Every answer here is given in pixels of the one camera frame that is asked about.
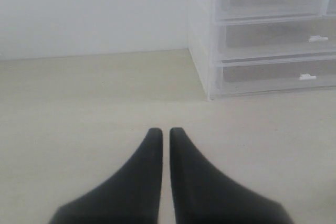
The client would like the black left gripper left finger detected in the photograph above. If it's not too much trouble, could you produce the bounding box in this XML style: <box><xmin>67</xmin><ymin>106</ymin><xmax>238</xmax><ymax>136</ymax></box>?
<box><xmin>50</xmin><ymin>128</ymin><xmax>163</xmax><ymax>223</ymax></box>

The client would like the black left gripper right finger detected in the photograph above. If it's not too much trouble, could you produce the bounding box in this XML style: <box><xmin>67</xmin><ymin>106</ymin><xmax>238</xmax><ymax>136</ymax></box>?
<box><xmin>170</xmin><ymin>127</ymin><xmax>291</xmax><ymax>223</ymax></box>

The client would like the clear middle wide drawer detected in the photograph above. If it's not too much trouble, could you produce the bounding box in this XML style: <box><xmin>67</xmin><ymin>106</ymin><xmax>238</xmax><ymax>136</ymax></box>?
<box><xmin>216</xmin><ymin>17</ymin><xmax>335</xmax><ymax>60</ymax></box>

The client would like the white plastic drawer cabinet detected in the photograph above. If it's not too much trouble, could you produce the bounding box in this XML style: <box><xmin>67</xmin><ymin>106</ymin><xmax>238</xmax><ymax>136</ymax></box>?
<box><xmin>187</xmin><ymin>0</ymin><xmax>335</xmax><ymax>100</ymax></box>

